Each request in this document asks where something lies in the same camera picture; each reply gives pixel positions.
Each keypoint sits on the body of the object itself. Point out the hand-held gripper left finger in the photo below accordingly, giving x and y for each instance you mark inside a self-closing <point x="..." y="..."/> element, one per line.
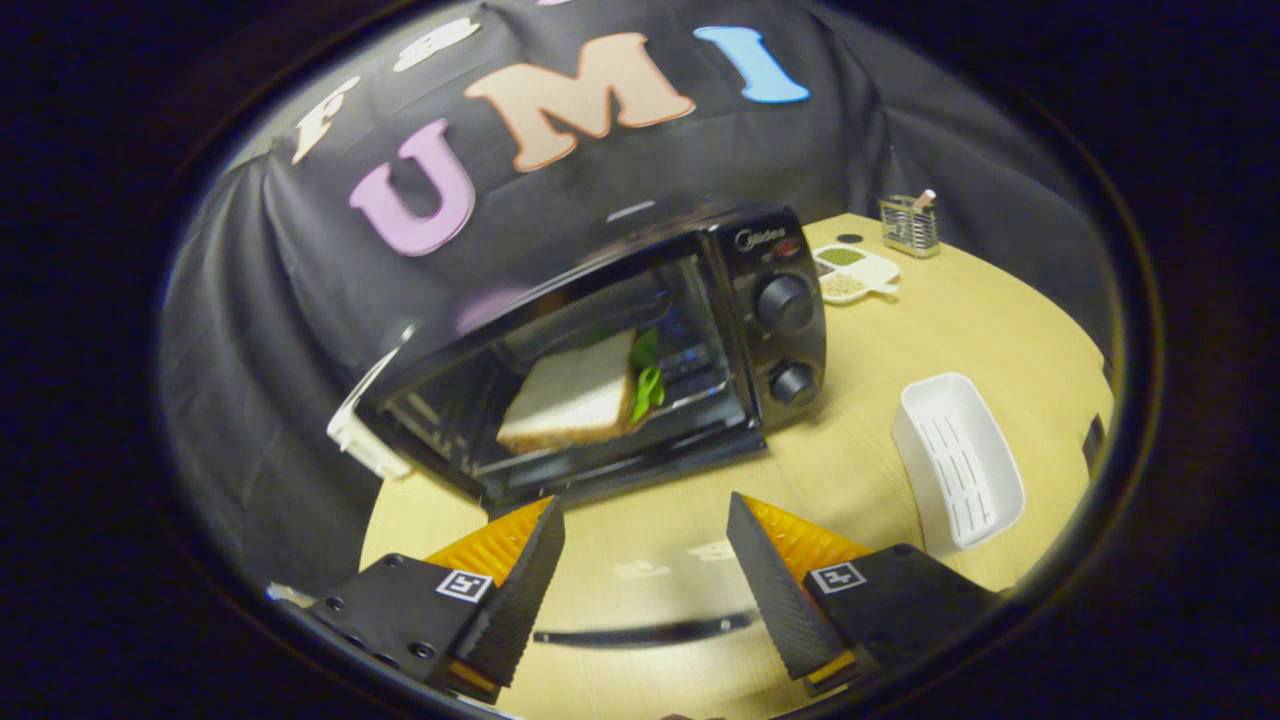
<point x="520" y="600"/>

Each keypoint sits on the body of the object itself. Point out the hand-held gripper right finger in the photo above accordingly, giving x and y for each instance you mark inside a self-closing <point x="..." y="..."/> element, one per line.
<point x="775" y="600"/>

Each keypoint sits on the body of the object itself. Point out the white bread lettuce sandwich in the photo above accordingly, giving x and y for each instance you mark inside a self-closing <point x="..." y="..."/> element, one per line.
<point x="570" y="395"/>

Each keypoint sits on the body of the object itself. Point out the black toaster oven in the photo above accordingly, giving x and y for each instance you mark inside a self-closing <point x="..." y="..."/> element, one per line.
<point x="790" y="340"/>

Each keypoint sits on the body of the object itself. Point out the white plastic tray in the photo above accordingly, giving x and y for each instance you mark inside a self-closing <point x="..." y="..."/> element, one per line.
<point x="960" y="460"/>

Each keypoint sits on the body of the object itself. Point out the white divided dish with grains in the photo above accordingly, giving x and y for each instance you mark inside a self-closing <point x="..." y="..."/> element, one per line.
<point x="872" y="268"/>

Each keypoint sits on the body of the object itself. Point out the black box object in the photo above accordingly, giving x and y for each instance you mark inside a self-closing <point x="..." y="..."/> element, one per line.
<point x="1094" y="443"/>

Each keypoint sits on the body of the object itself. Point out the black backdrop cloth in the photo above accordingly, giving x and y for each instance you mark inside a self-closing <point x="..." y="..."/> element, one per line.
<point x="260" y="350"/>

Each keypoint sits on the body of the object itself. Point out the metal mesh holder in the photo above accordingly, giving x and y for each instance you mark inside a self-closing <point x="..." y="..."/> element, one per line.
<point x="908" y="232"/>

